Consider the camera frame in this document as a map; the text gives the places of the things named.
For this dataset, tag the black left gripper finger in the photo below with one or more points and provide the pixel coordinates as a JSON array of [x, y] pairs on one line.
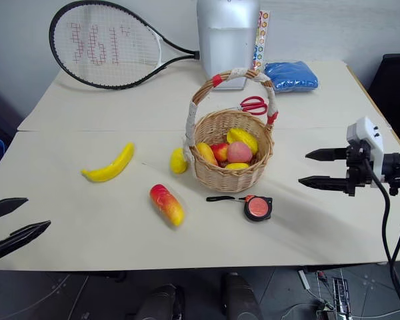
[[6, 206], [18, 237]]

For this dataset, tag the dark rounded shape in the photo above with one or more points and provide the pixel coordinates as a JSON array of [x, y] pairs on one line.
[[165, 303]]

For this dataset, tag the yellow banana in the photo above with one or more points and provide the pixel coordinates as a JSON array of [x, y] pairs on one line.
[[110, 166]]

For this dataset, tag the black office chair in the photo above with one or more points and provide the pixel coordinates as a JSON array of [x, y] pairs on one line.
[[393, 96]]

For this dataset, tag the pink peach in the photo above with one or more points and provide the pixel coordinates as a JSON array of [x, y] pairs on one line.
[[239, 152]]

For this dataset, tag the small yellow red mango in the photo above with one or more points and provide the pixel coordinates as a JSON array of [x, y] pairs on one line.
[[206, 153]]

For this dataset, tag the white power strip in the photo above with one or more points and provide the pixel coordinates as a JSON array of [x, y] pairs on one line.
[[305, 279]]

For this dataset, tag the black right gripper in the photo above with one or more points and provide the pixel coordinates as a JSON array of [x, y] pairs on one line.
[[357, 168]]

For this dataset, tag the yellow lemon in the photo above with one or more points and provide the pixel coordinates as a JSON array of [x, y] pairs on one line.
[[177, 161], [237, 166]]

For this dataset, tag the silver metal floor device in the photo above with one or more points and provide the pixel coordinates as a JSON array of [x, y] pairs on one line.
[[340, 295]]

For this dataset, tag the black white tennis racket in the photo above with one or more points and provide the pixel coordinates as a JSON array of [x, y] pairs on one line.
[[160, 50]]

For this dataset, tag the large red yellow mango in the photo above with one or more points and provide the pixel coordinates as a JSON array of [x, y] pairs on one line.
[[166, 204]]

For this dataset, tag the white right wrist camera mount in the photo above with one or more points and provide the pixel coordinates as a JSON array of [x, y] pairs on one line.
[[370, 133]]

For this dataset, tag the silver metal canister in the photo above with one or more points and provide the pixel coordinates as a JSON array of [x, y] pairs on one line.
[[225, 40]]

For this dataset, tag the blue plastic bag pack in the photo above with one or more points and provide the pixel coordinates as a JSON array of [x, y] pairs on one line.
[[291, 76]]

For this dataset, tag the black orange tape measure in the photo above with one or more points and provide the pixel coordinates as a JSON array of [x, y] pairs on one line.
[[258, 208]]

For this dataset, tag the red apple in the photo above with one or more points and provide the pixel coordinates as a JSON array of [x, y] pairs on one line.
[[221, 150]]

